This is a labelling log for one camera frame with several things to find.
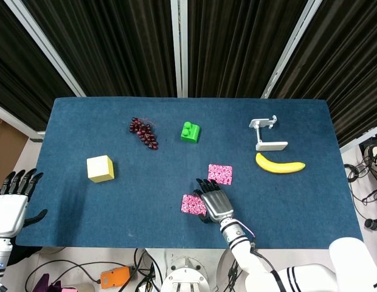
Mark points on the pink patterned sponge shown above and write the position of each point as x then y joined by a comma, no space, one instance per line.
222,173
190,205

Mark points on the purple bag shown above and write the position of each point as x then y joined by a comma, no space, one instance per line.
44,284

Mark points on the dark red grape bunch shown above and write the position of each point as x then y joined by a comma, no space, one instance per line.
144,134

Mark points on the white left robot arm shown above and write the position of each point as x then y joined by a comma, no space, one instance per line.
0,258

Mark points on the brown cardboard box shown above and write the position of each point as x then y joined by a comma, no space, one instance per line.
6,146

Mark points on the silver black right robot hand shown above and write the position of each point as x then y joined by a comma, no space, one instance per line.
217,207

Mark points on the white frame post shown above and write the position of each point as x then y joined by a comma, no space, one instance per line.
45,48
290,51
179,48

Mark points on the green building block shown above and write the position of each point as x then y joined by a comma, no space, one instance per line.
190,134

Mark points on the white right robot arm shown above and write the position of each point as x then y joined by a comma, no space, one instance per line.
246,258

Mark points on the black pleated curtain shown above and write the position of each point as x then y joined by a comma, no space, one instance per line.
109,45
12,61
237,45
349,61

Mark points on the blue felt table mat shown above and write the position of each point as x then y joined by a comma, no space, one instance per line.
146,197

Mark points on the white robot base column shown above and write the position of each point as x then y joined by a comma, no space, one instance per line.
185,276

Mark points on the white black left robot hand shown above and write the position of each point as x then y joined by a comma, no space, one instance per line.
7,213

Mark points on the pale yellow cube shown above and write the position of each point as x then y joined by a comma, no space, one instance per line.
98,168

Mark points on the white phone stand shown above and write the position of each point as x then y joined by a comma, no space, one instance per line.
272,146

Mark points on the orange foot pedal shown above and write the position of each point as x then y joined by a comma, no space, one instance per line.
115,277

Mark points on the yellow banana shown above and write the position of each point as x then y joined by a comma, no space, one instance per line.
276,168

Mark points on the beige person shoe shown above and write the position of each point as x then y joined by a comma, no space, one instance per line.
53,250

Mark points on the black round plug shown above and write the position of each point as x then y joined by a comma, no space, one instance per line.
372,224

